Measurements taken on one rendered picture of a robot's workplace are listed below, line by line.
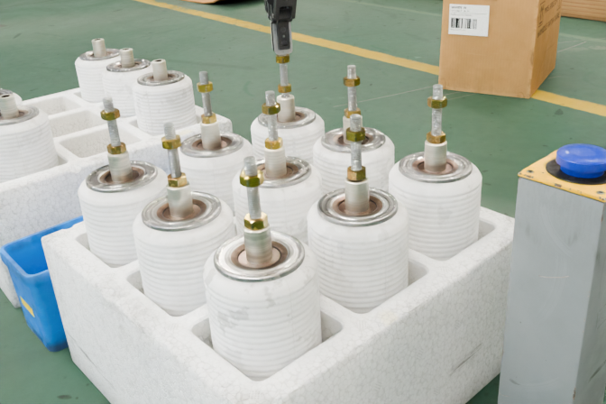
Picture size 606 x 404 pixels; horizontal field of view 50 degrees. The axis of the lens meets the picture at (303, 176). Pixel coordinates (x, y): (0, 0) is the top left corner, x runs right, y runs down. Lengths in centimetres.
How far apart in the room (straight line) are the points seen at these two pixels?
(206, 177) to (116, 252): 13
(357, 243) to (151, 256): 19
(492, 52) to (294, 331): 127
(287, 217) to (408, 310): 16
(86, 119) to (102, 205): 55
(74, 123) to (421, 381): 79
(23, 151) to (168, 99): 23
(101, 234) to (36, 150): 29
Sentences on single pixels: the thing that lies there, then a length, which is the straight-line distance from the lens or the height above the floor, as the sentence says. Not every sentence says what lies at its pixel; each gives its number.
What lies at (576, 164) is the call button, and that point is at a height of 33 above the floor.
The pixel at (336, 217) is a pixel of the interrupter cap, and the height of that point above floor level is 25.
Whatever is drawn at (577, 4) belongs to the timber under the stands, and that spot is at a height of 5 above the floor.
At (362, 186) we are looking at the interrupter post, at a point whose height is 28.
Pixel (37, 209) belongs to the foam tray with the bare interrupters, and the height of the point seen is 14.
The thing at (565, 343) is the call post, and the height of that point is 18.
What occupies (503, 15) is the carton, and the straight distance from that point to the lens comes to 169.
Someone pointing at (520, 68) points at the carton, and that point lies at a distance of 170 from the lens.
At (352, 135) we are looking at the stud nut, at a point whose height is 33.
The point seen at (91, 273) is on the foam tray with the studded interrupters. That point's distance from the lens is 70.
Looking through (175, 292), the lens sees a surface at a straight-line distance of 62.
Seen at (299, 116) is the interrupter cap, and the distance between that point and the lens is 85.
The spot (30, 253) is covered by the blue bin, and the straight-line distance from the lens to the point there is 95.
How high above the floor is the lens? 54
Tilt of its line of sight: 25 degrees down
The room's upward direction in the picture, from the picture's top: 3 degrees counter-clockwise
